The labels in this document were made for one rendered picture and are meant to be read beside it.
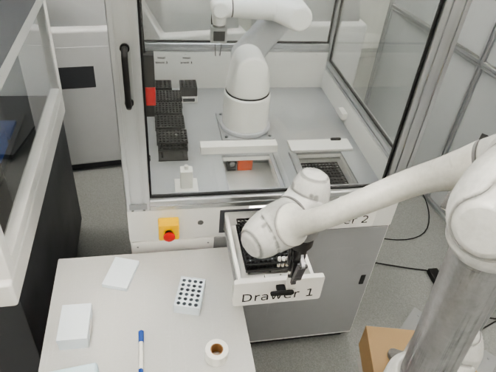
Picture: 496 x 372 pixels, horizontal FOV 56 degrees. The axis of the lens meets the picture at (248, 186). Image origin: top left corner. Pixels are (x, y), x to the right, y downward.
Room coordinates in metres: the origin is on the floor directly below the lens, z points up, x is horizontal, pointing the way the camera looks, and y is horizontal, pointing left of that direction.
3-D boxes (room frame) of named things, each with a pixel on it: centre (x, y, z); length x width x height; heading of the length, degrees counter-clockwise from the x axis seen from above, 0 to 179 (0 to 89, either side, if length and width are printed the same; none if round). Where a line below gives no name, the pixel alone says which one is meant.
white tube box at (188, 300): (0.99, 0.16, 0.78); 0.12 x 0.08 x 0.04; 178
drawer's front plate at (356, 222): (1.36, -0.36, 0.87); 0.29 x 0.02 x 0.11; 104
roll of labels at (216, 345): (0.79, 0.04, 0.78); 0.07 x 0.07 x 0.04
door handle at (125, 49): (1.17, 0.36, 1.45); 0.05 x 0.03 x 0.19; 14
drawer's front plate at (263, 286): (0.98, -0.13, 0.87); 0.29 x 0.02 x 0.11; 104
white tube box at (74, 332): (0.83, 0.48, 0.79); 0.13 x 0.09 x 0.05; 13
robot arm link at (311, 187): (0.95, -0.16, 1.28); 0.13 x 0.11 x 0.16; 142
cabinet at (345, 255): (1.77, 0.01, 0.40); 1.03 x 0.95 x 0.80; 104
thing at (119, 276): (1.06, 0.41, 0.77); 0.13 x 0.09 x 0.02; 175
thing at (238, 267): (1.18, -0.08, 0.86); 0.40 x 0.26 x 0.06; 14
